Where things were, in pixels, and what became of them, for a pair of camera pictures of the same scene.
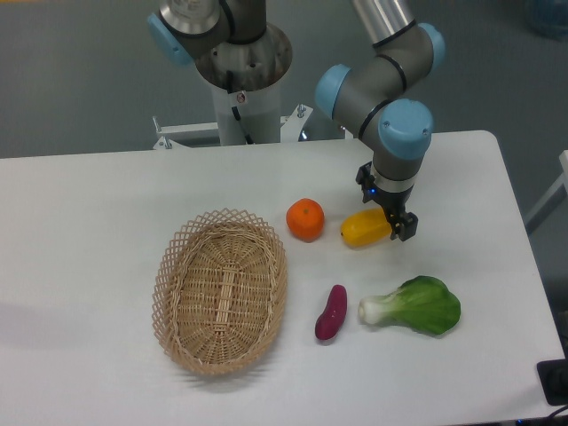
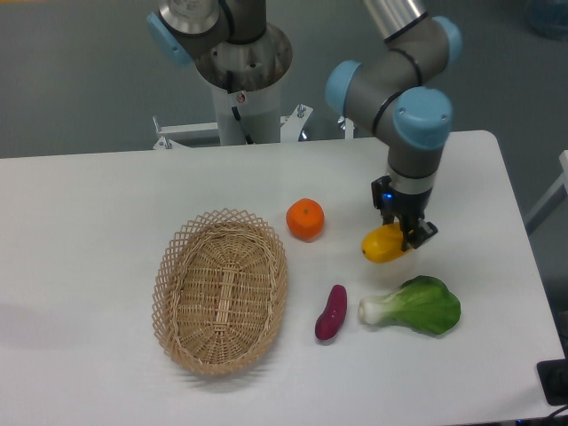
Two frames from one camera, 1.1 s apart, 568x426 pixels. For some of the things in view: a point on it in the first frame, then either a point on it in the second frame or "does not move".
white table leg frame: [551, 200] does not move
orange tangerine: [305, 219] does not move
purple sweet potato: [330, 320] does not move
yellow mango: [366, 227] → [384, 244]
